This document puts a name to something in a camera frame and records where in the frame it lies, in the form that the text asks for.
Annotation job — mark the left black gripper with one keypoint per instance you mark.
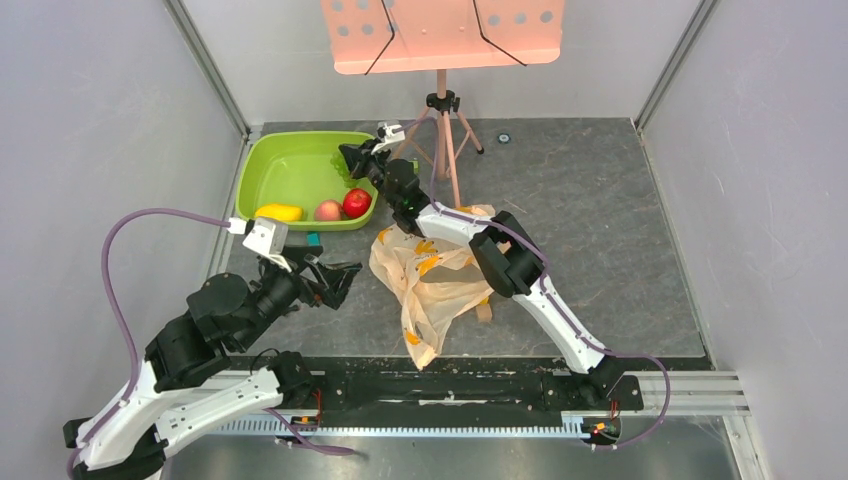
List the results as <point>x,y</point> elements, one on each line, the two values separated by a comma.
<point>336,277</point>

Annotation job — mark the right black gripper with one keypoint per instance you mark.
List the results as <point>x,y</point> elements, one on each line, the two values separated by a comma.
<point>370,163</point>

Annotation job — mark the red fake fruit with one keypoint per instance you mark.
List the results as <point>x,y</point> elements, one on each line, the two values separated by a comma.
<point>356,203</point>

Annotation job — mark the pink fake peach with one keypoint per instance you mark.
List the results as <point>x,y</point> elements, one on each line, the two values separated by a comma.
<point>329,211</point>

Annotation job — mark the translucent orange plastic bag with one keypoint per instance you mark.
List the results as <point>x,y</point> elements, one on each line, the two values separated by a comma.
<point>433,280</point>

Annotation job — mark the green fake grapes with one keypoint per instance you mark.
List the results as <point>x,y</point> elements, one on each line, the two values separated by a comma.
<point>340,166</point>

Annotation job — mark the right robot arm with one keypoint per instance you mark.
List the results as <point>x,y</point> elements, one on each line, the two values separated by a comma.
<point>510,262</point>

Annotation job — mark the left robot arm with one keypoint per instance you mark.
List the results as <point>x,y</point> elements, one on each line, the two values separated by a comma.
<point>151,420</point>

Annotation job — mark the pink music stand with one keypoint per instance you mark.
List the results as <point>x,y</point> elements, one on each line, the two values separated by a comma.
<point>439,36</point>

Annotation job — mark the brown wooden block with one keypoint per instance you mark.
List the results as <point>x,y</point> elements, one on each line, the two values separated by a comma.
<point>484,312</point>

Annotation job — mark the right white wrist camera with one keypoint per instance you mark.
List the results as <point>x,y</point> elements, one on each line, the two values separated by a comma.
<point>388,136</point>

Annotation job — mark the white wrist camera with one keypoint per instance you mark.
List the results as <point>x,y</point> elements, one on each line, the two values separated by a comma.
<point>263,236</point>
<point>388,136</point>

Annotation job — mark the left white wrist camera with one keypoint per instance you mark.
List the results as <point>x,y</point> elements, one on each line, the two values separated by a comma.
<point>263,236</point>

